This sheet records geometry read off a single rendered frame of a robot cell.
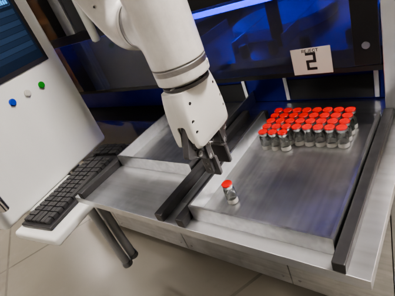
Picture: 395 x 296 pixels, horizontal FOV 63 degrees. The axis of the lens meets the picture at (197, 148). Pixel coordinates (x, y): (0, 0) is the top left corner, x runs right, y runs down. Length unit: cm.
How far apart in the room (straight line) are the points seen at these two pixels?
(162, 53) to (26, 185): 81
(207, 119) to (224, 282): 122
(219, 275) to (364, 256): 121
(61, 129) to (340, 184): 94
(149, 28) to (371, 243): 42
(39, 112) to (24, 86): 9
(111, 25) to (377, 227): 49
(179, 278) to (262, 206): 119
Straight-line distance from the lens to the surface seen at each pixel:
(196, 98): 48
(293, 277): 140
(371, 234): 54
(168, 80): 46
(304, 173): 65
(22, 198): 116
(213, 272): 169
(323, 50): 74
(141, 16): 44
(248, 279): 161
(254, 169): 69
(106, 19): 52
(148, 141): 97
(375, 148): 66
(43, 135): 119
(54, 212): 101
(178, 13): 44
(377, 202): 58
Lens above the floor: 129
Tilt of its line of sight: 29 degrees down
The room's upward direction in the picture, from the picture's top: 22 degrees counter-clockwise
